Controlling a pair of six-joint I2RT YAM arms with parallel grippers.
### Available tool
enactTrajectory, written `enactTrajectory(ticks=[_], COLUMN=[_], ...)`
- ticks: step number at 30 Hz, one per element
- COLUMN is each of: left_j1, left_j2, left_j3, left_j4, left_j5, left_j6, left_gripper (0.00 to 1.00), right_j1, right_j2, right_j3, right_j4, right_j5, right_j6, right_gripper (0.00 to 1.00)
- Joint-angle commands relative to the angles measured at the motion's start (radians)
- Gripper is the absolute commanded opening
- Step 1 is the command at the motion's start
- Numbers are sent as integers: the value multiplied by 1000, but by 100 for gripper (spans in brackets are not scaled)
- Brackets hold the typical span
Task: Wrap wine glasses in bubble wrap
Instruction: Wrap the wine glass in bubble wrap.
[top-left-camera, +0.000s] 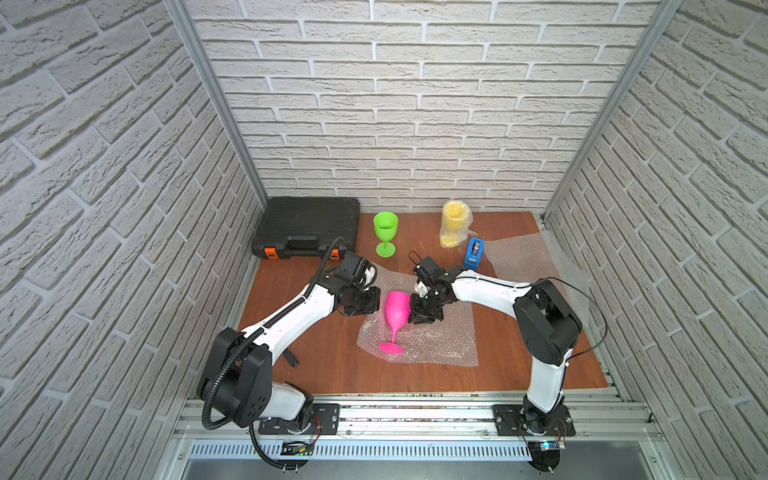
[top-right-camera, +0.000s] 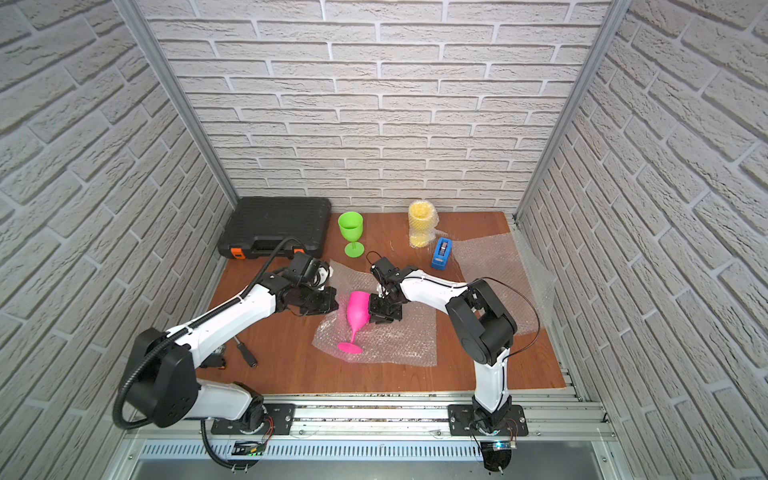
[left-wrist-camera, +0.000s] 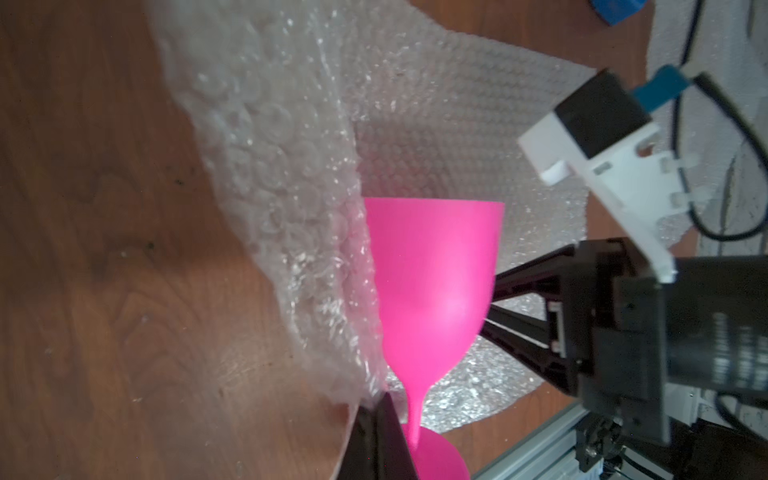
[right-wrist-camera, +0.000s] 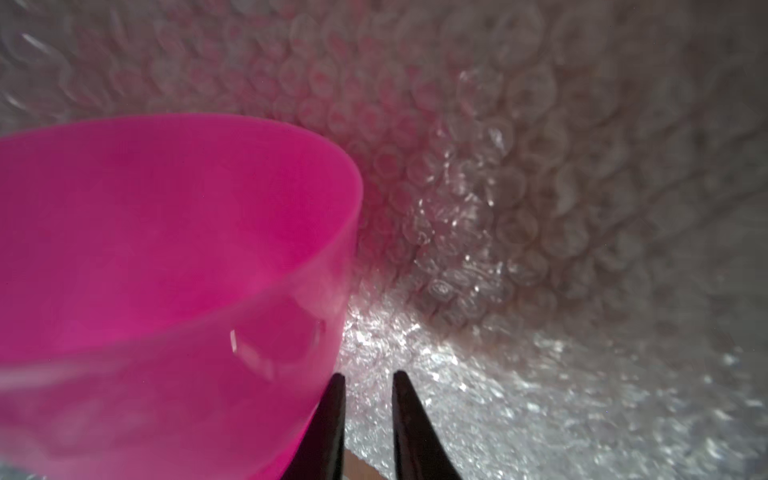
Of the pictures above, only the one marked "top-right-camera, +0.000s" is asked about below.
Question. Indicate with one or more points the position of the black handled screwdriver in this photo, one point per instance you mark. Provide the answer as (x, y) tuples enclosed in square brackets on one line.
[(246, 354)]

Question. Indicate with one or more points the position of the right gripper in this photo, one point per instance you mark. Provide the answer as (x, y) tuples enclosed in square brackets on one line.
[(376, 314)]

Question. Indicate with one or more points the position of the aluminium mounting rail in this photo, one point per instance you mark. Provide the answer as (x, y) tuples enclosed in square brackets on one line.
[(399, 427)]

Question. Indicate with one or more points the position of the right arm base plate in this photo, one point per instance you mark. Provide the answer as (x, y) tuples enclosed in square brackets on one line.
[(487, 421)]

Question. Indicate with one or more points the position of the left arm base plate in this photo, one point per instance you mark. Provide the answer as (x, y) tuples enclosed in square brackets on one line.
[(274, 417)]

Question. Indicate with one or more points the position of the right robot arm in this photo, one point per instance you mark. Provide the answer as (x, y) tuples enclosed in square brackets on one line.
[(483, 325)]

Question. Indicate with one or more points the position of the yellow plastic wine glass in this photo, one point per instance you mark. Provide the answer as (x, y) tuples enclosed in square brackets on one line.
[(421, 223)]

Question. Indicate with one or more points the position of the blue tape dispenser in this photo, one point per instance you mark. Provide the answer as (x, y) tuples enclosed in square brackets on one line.
[(442, 254)]

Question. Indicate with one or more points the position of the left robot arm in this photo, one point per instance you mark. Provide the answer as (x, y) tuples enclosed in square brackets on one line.
[(160, 384)]

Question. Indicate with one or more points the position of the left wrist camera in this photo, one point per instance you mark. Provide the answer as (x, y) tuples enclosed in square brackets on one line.
[(305, 270)]

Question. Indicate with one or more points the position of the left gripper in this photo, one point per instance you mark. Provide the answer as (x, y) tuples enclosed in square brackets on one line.
[(321, 300)]

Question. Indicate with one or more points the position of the black plastic tool case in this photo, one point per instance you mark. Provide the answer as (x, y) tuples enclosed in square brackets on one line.
[(258, 224)]

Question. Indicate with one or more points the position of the pink plastic wine glass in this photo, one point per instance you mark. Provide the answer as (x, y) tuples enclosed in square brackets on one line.
[(357, 316)]

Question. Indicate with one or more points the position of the bubble wrap sheet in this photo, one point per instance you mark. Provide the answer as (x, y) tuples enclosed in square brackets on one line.
[(521, 281), (410, 341), (422, 225)]

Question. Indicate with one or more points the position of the green plastic wine glass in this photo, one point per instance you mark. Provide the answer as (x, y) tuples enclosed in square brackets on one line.
[(351, 225)]

